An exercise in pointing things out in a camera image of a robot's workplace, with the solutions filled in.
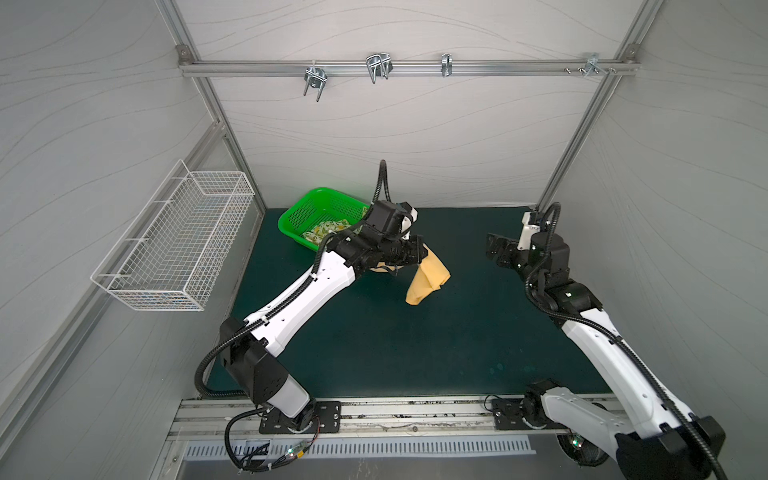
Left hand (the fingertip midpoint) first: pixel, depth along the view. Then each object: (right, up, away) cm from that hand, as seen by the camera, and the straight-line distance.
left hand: (434, 248), depth 72 cm
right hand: (+21, +4, +3) cm, 21 cm away
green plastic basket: (-37, +15, +42) cm, 58 cm away
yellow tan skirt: (-1, -6, -2) cm, 7 cm away
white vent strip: (-52, -48, -3) cm, 71 cm away
